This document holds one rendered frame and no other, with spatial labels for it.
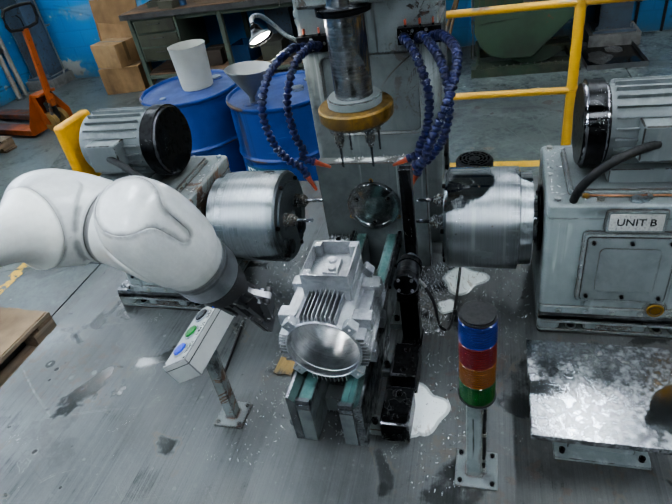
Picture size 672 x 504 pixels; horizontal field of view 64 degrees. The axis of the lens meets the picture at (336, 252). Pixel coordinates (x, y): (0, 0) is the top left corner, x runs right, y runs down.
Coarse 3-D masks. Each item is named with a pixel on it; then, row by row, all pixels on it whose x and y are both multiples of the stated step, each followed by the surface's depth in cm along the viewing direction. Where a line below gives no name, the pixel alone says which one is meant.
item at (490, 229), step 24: (456, 168) 130; (480, 168) 128; (504, 168) 126; (456, 192) 124; (480, 192) 122; (504, 192) 121; (528, 192) 121; (456, 216) 123; (480, 216) 121; (504, 216) 120; (528, 216) 120; (456, 240) 124; (480, 240) 123; (504, 240) 121; (528, 240) 121; (456, 264) 131; (480, 264) 129; (504, 264) 127
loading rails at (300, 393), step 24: (360, 240) 154; (384, 264) 144; (384, 336) 128; (384, 360) 128; (312, 384) 114; (360, 384) 111; (288, 408) 111; (312, 408) 111; (336, 408) 121; (360, 408) 106; (312, 432) 114; (360, 432) 110
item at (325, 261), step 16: (320, 256) 117; (336, 256) 116; (352, 256) 110; (304, 272) 108; (320, 272) 112; (336, 272) 109; (352, 272) 109; (304, 288) 109; (320, 288) 108; (336, 288) 107; (352, 288) 108
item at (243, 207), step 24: (216, 192) 142; (240, 192) 139; (264, 192) 137; (288, 192) 144; (216, 216) 139; (240, 216) 138; (264, 216) 136; (288, 216) 141; (240, 240) 140; (264, 240) 138; (288, 240) 145
